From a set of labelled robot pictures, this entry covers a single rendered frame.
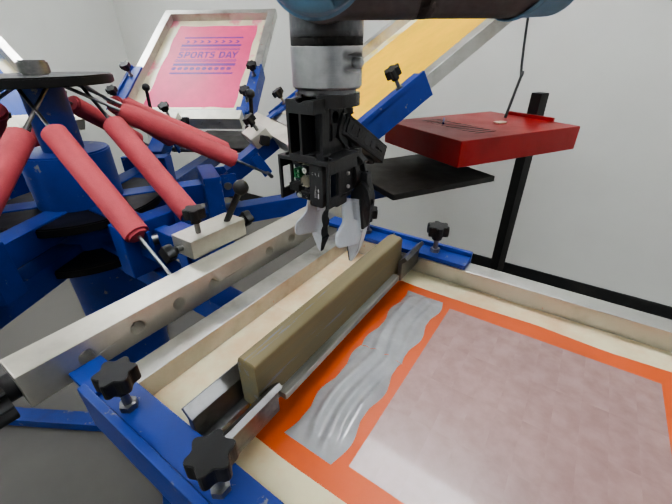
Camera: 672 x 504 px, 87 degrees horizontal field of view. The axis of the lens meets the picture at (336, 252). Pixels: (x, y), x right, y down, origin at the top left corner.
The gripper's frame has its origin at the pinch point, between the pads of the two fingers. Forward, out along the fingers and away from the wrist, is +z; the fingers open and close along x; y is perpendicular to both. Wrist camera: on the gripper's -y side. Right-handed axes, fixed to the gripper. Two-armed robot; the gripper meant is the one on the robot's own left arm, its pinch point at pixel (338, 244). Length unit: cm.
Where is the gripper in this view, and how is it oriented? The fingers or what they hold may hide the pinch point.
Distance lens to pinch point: 50.4
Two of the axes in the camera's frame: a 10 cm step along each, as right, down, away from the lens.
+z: 0.1, 8.7, 4.9
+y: -5.6, 4.1, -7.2
